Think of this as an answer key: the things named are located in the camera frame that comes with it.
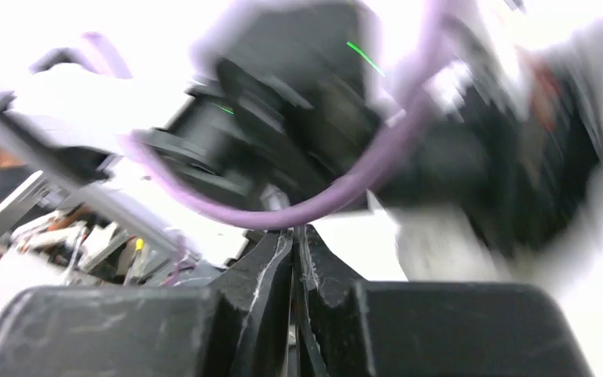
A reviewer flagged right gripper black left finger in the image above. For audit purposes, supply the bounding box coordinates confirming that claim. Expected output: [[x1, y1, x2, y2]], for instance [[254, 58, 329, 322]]
[[0, 232, 294, 376]]

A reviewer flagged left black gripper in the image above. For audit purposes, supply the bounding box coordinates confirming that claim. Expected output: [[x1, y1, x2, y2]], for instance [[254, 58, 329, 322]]
[[379, 67, 601, 255]]

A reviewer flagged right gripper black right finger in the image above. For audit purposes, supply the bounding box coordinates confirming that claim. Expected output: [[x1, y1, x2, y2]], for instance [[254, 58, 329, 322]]
[[294, 226, 591, 376]]

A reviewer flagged white pillow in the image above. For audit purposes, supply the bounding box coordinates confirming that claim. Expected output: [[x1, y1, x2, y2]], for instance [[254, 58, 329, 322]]
[[294, 6, 603, 376]]

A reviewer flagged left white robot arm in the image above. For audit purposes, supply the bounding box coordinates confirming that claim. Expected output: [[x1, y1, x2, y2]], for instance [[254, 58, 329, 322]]
[[0, 1, 603, 254]]

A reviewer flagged background metal shelf rack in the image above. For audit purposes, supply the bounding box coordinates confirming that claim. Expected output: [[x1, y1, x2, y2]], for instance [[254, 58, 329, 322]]
[[0, 149, 182, 285]]

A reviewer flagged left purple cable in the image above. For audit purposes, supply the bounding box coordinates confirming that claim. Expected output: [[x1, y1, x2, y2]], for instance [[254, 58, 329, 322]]
[[119, 0, 453, 231]]

